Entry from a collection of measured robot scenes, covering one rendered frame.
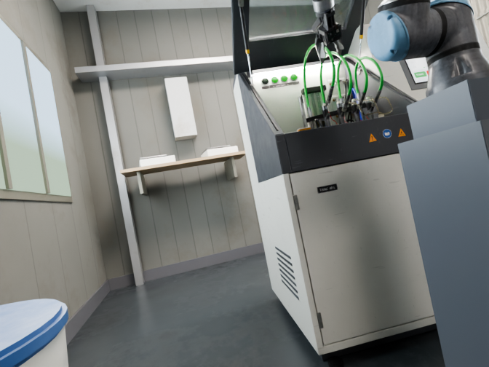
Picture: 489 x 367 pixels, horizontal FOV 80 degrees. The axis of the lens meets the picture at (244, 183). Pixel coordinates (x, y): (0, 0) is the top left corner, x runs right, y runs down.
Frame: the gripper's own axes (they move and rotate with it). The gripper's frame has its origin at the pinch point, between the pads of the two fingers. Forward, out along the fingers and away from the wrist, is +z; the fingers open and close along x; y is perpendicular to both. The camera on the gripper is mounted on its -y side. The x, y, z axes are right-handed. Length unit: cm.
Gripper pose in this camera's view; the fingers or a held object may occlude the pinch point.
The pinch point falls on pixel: (330, 57)
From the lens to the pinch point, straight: 144.4
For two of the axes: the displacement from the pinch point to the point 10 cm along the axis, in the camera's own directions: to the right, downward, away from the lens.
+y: 2.1, 6.1, -7.6
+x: 9.1, -4.1, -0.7
